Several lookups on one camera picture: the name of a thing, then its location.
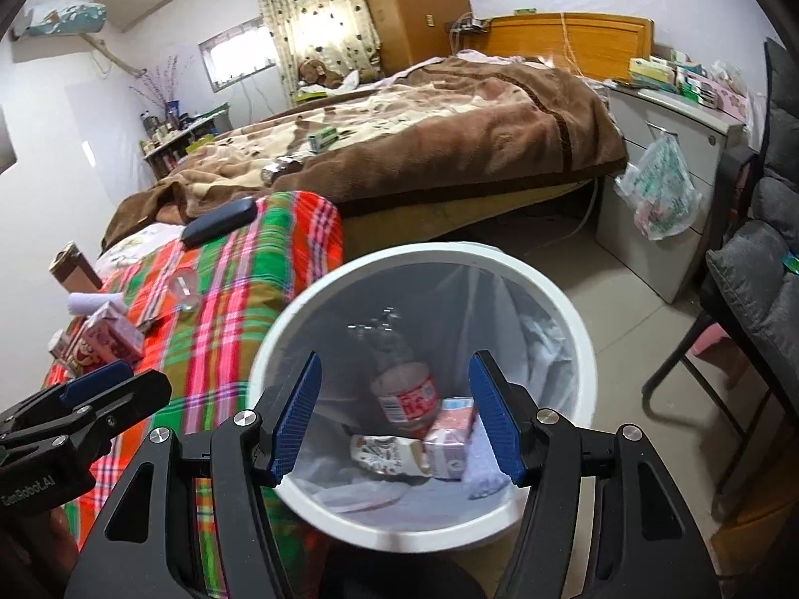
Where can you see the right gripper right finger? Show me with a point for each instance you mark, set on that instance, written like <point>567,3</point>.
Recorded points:
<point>645,542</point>

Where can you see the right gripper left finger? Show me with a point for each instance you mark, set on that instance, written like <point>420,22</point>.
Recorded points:
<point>145,543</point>

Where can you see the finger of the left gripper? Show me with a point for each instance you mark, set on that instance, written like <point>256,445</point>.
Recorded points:
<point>84,389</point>
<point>112,412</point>

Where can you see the purple milk carton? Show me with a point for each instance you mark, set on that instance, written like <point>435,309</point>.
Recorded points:
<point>108,336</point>

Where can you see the white foam net roll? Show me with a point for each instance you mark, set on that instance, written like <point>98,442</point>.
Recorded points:
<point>83,304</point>

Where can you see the clear plastic cup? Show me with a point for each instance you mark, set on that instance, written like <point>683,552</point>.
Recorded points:
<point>184,288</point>

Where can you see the red white drink carton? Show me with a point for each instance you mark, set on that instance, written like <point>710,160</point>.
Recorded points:
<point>448,437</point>

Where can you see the clear plastic bottle red label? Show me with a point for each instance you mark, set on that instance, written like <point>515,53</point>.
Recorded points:
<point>403,385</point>

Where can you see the red cartoon drink can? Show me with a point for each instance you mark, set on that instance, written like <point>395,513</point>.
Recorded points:
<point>72,351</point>

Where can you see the white round trash bin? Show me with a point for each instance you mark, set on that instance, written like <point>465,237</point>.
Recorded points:
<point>452,300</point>

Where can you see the person's left hand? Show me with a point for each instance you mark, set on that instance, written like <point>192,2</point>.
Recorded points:
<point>38,555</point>

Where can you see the brown beige travel mug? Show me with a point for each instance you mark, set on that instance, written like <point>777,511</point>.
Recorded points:
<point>73,272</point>

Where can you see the white floral bedsheet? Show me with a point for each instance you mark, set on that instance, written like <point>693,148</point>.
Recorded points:
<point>137,246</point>

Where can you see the plaid red green cloth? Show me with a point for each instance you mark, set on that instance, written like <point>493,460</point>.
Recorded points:
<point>246,279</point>

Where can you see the black chair grey cushion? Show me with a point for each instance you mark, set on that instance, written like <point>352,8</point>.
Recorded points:
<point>749,291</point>

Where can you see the dark blue glasses case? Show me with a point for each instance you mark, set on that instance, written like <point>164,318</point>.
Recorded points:
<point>222,221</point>

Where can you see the cluttered shelf desk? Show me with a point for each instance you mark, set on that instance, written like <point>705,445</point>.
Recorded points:
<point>169,146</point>

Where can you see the white bedside cabinet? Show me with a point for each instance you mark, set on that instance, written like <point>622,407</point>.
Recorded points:
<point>704,135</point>

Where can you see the dark wrapped item on blanket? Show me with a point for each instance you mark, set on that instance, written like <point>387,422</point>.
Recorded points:
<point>279,167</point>

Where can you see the vase with branches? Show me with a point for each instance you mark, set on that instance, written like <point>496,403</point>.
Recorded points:
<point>159,86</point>

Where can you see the hanging plastic bag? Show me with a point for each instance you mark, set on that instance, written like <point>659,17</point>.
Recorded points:
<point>659,192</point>

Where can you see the small green box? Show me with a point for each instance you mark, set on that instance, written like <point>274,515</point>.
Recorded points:
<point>323,138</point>

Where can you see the small window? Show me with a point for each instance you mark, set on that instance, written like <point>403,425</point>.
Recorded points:
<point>238,53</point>

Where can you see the teddy bear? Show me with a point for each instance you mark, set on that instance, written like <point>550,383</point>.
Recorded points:
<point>313,71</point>

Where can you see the brown fleece blanket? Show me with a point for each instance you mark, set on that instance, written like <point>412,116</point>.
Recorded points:
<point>446,129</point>

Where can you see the patterned curtain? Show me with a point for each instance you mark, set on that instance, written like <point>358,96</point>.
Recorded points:
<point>339,33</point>

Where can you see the boxes on cabinet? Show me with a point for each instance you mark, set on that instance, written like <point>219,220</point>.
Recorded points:
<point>713,89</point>

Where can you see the wooden headboard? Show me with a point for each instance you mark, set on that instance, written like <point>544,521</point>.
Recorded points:
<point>596,45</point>

